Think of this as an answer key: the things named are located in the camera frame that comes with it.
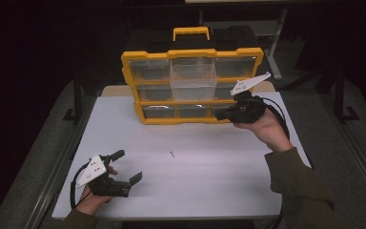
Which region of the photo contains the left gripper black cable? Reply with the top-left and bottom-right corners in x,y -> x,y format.
70,161 -> 92,211

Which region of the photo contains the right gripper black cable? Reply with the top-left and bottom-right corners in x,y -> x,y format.
261,96 -> 292,141

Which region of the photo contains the person's right hand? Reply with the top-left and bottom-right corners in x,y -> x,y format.
234,108 -> 294,154

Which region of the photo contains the black metal stand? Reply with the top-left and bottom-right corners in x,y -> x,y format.
334,63 -> 360,123
62,70 -> 84,123

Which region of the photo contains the person's left hand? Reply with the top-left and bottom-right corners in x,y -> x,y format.
75,187 -> 116,217

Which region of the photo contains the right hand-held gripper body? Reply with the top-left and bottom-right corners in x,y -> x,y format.
230,72 -> 272,124

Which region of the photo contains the grid of clear drawers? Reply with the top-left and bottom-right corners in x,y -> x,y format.
127,56 -> 256,119

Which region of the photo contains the yellow black organizer cabinet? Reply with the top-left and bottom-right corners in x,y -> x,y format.
120,26 -> 265,126

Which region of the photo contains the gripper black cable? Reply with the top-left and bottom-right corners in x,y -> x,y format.
70,161 -> 92,211
261,96 -> 292,141

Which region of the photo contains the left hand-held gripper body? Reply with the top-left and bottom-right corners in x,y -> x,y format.
75,155 -> 133,198

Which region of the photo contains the plain clear plastic drawer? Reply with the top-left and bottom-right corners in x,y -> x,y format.
170,57 -> 217,102

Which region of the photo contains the white desk with metal legs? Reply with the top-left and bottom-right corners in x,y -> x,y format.
199,8 -> 290,81

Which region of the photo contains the metal frame rail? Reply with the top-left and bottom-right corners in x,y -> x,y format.
25,94 -> 98,229
318,94 -> 366,204

